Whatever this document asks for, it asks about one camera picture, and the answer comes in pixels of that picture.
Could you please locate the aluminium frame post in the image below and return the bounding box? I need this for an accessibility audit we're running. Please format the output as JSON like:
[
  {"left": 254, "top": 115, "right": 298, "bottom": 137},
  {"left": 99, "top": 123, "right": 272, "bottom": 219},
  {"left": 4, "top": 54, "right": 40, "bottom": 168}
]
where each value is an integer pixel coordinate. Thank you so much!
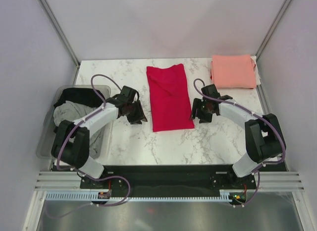
[
  {"left": 256, "top": 0, "right": 293, "bottom": 59},
  {"left": 34, "top": 0, "right": 80, "bottom": 67}
]

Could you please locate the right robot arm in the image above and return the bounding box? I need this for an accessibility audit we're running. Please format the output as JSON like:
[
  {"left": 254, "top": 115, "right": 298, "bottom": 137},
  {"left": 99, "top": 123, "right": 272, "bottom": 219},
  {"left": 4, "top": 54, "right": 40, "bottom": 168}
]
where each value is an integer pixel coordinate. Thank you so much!
[{"left": 191, "top": 84, "right": 286, "bottom": 188}]

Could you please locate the left aluminium frame post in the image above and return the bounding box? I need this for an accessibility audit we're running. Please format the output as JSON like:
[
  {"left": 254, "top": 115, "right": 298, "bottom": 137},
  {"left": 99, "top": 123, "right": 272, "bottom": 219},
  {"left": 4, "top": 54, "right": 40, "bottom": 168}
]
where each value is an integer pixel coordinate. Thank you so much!
[{"left": 34, "top": 0, "right": 80, "bottom": 67}]

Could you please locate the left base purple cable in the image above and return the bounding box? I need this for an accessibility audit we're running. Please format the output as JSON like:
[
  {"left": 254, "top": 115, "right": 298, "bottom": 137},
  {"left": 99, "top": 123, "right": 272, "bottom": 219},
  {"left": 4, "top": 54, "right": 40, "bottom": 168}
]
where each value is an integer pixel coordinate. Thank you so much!
[{"left": 44, "top": 175, "right": 132, "bottom": 219}]

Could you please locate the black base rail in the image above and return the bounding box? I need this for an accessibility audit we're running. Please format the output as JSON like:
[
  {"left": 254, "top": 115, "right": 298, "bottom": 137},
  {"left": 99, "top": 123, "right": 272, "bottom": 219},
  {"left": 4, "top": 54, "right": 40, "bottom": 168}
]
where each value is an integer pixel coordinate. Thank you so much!
[{"left": 80, "top": 165, "right": 257, "bottom": 197}]

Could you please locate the grey t-shirt in bin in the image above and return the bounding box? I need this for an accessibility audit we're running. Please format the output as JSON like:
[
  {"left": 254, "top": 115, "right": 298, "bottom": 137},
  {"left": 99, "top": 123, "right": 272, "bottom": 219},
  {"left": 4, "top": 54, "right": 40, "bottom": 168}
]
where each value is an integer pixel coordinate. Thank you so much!
[{"left": 53, "top": 101, "right": 104, "bottom": 159}]

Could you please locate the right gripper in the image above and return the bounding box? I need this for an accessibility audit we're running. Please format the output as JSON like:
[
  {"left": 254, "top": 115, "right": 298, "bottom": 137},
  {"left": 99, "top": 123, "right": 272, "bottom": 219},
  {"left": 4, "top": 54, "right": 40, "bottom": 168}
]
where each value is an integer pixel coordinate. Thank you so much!
[{"left": 189, "top": 98, "right": 213, "bottom": 123}]

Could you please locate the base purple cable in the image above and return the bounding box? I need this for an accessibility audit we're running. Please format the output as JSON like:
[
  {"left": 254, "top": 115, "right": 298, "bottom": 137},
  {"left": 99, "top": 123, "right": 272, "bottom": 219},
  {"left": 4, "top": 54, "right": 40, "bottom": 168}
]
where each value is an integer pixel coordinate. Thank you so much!
[
  {"left": 230, "top": 170, "right": 262, "bottom": 208},
  {"left": 44, "top": 175, "right": 132, "bottom": 219}
]

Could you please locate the folded white t-shirt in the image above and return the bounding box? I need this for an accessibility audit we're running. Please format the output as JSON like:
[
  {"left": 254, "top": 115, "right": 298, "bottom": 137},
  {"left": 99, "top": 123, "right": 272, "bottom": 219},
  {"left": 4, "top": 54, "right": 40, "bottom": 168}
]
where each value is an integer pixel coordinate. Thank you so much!
[{"left": 251, "top": 56, "right": 261, "bottom": 86}]

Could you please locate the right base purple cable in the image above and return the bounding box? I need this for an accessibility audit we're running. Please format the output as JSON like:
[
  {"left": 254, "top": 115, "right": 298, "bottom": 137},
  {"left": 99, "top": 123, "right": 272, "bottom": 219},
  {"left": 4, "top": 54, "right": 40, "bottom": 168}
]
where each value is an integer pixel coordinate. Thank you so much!
[{"left": 230, "top": 170, "right": 262, "bottom": 208}]

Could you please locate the folded salmon pink t-shirt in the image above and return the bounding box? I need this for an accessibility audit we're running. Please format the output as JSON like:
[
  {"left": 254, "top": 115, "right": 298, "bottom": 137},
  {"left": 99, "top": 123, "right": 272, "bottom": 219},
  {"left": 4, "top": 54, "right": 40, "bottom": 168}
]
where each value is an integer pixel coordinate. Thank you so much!
[{"left": 211, "top": 55, "right": 257, "bottom": 89}]

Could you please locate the black t-shirt in bin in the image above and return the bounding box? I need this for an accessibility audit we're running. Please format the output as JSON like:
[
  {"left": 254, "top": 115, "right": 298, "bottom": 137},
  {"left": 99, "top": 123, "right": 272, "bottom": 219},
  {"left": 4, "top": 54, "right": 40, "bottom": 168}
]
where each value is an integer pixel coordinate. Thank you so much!
[{"left": 53, "top": 87, "right": 105, "bottom": 108}]

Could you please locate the grey plastic bin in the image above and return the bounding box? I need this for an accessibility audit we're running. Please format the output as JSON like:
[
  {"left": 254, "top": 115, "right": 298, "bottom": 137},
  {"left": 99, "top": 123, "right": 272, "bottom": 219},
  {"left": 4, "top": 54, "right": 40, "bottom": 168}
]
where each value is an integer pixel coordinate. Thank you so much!
[{"left": 36, "top": 85, "right": 113, "bottom": 159}]

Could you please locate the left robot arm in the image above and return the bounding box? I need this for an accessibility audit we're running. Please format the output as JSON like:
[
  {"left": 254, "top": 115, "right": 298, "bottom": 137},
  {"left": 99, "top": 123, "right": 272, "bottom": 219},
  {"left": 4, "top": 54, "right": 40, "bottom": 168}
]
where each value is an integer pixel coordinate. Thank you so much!
[{"left": 51, "top": 86, "right": 147, "bottom": 188}]

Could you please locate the white slotted cable duct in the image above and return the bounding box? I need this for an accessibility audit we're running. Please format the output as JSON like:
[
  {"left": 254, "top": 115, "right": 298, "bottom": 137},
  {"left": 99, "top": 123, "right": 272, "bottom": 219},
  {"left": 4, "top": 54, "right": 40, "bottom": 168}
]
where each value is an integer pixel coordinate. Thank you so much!
[{"left": 45, "top": 191, "right": 240, "bottom": 202}]

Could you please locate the right aluminium frame post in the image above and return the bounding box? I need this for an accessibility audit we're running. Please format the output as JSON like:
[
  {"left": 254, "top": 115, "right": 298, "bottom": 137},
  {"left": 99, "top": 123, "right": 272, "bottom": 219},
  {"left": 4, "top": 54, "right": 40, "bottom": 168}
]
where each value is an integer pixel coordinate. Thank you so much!
[{"left": 256, "top": 0, "right": 293, "bottom": 59}]

